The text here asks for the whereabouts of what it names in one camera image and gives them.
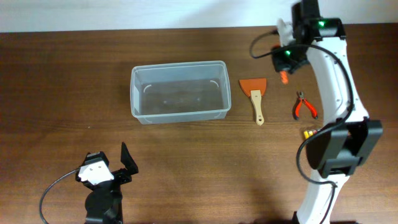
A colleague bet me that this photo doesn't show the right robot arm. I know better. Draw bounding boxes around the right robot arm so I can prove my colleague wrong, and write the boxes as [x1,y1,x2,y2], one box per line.
[272,0,383,223]

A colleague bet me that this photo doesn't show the clear pack of markers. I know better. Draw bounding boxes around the clear pack of markers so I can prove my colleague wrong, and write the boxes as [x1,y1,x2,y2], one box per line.
[303,129,321,139]

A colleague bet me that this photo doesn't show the clear plastic container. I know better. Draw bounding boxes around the clear plastic container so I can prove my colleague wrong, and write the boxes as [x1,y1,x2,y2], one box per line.
[130,60,231,124]

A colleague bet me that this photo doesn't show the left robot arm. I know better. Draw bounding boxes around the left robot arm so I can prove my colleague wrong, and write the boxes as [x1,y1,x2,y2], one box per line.
[75,142,139,224]

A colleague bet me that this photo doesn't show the orange bit holder strip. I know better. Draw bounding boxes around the orange bit holder strip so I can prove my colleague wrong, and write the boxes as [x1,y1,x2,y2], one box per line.
[272,52,289,85]

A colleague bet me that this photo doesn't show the red black cutting pliers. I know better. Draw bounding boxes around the red black cutting pliers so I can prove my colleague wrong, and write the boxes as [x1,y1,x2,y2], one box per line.
[292,91,319,121]

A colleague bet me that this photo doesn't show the orange scraper wooden handle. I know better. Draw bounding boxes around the orange scraper wooden handle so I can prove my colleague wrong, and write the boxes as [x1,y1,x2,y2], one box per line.
[239,78,267,126]

